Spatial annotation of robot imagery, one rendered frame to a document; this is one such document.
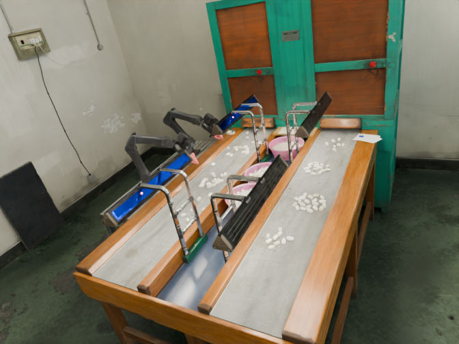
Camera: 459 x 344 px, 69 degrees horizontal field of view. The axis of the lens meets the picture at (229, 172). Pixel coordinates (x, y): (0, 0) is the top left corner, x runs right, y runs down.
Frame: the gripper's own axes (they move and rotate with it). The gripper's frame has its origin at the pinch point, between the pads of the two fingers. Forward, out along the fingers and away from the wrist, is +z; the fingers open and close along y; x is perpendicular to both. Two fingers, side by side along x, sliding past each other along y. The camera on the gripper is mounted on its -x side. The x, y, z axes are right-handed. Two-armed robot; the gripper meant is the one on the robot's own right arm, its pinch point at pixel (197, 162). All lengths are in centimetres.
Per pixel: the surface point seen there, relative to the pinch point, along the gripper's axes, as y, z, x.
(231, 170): 13.1, 20.9, -2.5
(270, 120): 80, 18, -14
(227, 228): -86, 40, -66
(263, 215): -34, 53, -33
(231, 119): 23.9, -0.2, -29.2
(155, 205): -40.5, -0.3, 12.3
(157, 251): -73, 21, -3
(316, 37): 85, 10, -86
